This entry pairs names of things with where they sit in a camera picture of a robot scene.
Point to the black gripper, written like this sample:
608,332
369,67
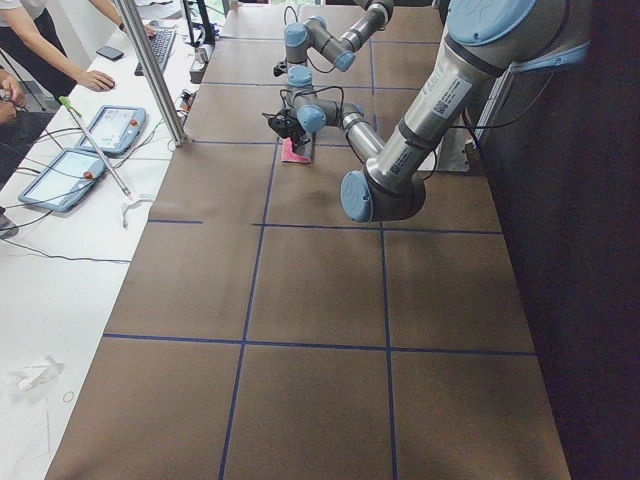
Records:
281,68
294,131

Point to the pink towel with white edge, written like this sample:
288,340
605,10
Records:
301,154

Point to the person forearm bare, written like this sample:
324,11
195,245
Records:
23,26

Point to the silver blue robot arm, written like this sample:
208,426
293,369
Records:
482,40
313,33

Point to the person hand on mouse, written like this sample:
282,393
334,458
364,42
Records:
96,81

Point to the small steel cylinder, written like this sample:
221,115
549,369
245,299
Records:
202,54

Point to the black keyboard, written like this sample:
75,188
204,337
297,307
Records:
161,46

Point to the far blue teach pendant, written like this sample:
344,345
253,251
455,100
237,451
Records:
116,128

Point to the blue teach pendant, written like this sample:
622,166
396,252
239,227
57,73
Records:
116,128
64,181

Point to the purple smartphone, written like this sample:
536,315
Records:
110,53

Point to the long thin metal rod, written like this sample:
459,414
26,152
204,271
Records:
65,102

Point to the near blue teach pendant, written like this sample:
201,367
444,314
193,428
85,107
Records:
64,181

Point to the crumpled white tissue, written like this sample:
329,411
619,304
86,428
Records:
39,373

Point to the aluminium frame post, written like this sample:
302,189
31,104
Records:
152,72

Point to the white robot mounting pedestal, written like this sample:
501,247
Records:
451,154

